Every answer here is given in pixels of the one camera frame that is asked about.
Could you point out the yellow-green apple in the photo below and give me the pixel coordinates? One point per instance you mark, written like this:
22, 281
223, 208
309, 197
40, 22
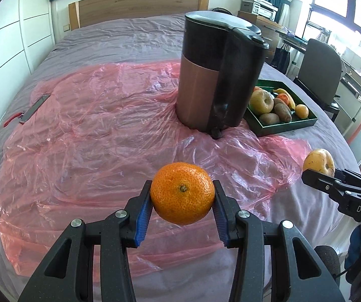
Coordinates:
261, 102

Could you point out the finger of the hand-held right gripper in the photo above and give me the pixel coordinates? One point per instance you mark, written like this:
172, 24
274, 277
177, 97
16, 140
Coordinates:
322, 182
356, 179

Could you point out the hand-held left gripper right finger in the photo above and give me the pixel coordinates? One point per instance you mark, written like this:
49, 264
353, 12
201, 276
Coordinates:
221, 226

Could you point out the pink plastic sheet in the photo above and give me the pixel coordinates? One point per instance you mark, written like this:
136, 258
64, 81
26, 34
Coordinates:
89, 132

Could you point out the cluttered desk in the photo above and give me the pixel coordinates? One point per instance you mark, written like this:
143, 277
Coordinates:
356, 81

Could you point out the grey office chair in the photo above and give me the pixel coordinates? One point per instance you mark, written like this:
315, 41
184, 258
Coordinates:
320, 66

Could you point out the wooden headboard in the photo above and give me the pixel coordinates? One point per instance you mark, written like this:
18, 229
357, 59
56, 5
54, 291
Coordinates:
136, 4

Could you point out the long brown kiwi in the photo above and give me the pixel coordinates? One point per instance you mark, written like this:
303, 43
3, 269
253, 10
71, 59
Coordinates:
282, 111

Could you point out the yellow banana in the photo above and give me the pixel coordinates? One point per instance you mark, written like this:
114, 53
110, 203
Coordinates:
285, 95

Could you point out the wooden dresser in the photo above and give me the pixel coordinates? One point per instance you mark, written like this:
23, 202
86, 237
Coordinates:
271, 37

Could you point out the white wardrobe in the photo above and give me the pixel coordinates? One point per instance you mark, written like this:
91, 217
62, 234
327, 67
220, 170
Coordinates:
10, 37

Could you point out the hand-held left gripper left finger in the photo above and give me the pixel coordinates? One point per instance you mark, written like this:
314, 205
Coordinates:
142, 223

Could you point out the black backpack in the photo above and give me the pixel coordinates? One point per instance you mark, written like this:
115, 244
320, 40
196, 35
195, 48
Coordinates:
222, 10

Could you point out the wall switch plate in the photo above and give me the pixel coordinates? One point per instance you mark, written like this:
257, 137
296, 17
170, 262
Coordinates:
66, 27

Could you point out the striped yellow pepino melon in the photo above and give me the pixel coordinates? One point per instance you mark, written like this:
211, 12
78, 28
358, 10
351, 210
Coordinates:
317, 160

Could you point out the green square tray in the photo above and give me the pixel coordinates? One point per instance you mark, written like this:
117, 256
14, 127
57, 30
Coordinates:
281, 128

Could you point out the white printer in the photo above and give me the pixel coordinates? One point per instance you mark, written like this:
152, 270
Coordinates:
265, 10

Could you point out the dark blue shopping bag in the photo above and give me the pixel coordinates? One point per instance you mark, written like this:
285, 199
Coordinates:
281, 59

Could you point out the small yellowish mandarin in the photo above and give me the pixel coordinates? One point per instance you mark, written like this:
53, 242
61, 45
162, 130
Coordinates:
302, 110

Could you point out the large orange mandarin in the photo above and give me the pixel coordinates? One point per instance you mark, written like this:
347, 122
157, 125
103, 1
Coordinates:
182, 192

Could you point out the black mesh pad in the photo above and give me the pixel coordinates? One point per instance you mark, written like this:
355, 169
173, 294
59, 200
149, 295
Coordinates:
328, 259

